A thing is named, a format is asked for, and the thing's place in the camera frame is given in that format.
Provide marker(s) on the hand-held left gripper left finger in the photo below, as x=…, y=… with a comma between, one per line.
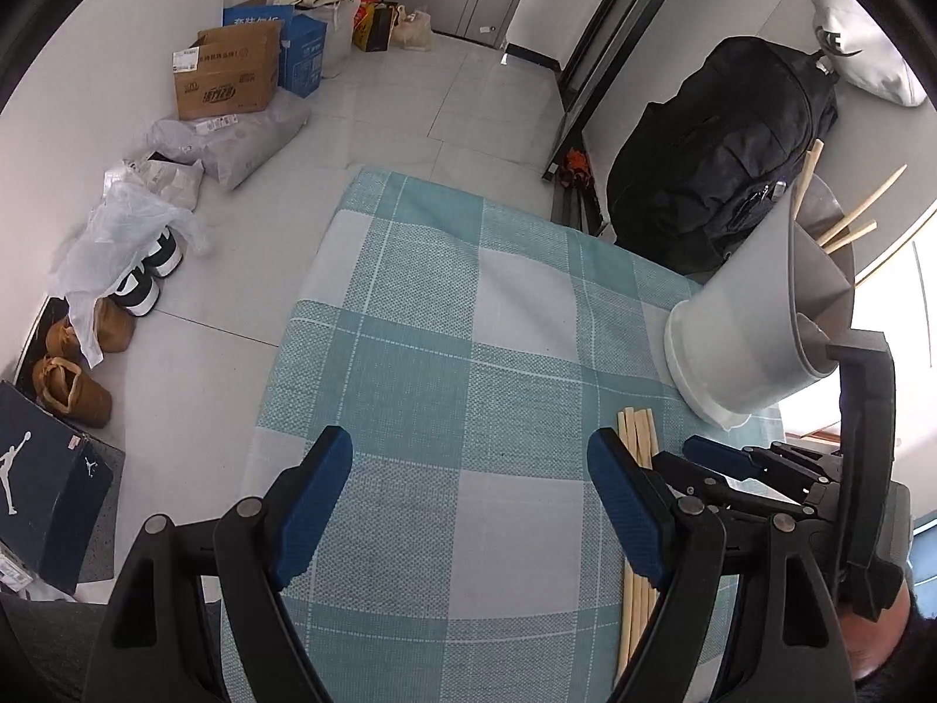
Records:
x=311, y=505

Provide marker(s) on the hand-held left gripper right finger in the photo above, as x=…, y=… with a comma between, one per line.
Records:
x=633, y=512

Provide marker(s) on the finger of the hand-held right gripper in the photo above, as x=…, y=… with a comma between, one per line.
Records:
x=714, y=454
x=703, y=483

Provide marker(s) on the bundle of wooden chopsticks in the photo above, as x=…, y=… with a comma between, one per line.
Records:
x=637, y=432

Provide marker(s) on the white grey utensil holder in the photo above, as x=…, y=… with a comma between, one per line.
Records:
x=732, y=351

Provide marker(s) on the white shoulder bag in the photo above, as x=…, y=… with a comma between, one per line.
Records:
x=864, y=36

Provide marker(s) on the person's right forearm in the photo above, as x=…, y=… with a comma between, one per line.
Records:
x=908, y=674

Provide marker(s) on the person's right hand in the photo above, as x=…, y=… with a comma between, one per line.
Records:
x=878, y=637

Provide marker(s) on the large bright window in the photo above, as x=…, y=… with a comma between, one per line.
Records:
x=908, y=307

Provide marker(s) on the teal checked tablecloth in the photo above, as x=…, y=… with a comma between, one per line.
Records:
x=454, y=381

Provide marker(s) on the navy shoebox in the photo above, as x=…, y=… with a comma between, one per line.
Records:
x=51, y=476

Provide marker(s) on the brown suede shoe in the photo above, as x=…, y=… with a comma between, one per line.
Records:
x=73, y=392
x=62, y=340
x=113, y=326

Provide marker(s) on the black white sneaker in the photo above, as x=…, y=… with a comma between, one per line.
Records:
x=135, y=296
x=165, y=256

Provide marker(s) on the person's grey trouser leg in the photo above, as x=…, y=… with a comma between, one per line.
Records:
x=44, y=652

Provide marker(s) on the black backpack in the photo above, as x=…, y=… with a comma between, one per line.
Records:
x=717, y=146

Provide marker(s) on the small orange black object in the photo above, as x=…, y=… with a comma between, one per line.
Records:
x=575, y=168

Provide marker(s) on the clear plastic bag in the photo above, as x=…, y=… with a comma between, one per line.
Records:
x=124, y=227

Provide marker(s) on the white grey parcel bag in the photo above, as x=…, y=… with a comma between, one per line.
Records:
x=172, y=183

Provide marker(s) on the grey plastic parcel bag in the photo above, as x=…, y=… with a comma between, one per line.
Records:
x=249, y=139

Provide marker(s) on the brown cardboard box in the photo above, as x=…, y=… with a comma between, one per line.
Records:
x=227, y=73

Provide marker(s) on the blue cardboard box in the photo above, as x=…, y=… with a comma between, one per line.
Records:
x=304, y=51

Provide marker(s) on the white plastic bag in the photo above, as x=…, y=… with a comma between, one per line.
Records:
x=338, y=36

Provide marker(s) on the black yellow paper bag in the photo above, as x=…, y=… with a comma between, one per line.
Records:
x=379, y=29

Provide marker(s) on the red packet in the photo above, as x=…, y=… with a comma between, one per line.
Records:
x=362, y=22

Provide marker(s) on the beige shopping bag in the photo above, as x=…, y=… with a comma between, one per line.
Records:
x=411, y=29

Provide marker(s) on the metal wall hook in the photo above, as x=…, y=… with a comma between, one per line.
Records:
x=824, y=66

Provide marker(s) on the black metal door frame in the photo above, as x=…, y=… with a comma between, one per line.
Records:
x=607, y=36

